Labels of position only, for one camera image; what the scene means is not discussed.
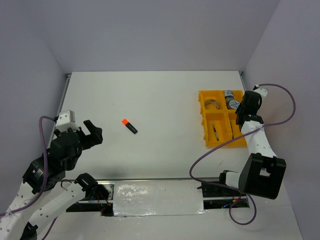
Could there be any blue paint jar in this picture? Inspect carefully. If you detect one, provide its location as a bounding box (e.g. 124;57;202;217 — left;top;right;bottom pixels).
223;90;234;102
227;99;240;110

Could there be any blue pen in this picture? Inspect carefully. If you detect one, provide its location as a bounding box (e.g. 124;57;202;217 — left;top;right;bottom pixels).
212;123;220;142

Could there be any clear tape roll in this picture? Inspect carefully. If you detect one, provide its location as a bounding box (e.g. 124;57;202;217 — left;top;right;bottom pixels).
204;99;220;110

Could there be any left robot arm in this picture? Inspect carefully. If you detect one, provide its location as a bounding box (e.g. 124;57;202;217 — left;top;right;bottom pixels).
0;120;104;240

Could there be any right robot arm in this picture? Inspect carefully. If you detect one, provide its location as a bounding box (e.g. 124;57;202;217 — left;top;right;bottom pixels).
217;87;286;200

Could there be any yellow compartment bin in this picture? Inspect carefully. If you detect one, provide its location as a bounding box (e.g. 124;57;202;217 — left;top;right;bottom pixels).
198;90;242;148

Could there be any orange highlighter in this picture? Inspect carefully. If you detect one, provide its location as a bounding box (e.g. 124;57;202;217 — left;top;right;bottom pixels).
122;119;138;134

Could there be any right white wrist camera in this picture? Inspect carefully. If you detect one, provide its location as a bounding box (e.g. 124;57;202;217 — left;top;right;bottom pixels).
252;84;268;98

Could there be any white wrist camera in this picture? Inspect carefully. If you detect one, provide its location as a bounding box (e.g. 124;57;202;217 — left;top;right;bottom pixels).
55;110;79;132
252;84;268;98

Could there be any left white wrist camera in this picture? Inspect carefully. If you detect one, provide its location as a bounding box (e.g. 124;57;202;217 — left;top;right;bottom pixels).
55;110;79;132

